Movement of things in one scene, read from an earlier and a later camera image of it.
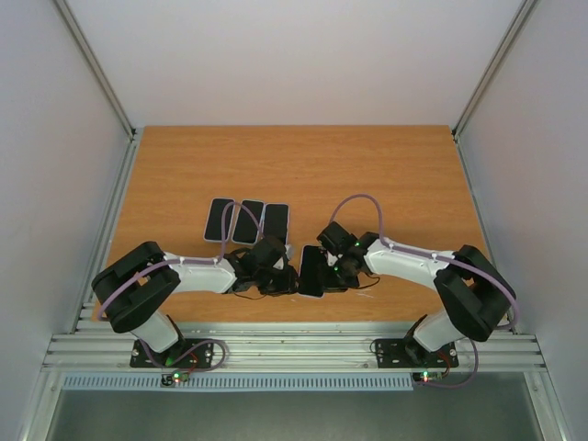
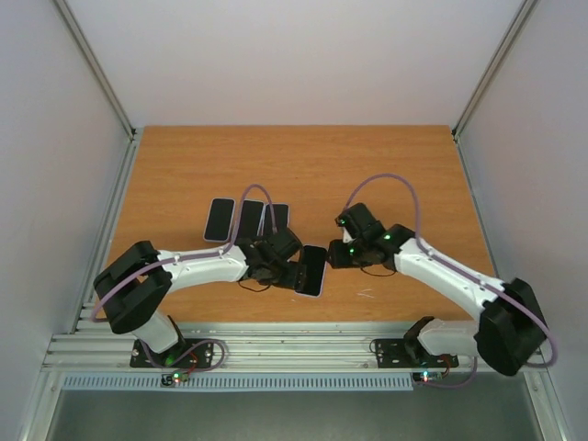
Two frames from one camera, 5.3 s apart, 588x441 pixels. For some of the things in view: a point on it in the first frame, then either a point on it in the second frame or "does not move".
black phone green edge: (213, 229) does not move
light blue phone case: (245, 230) does not move
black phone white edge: (245, 229) does not move
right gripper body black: (329, 279) to (334, 254)
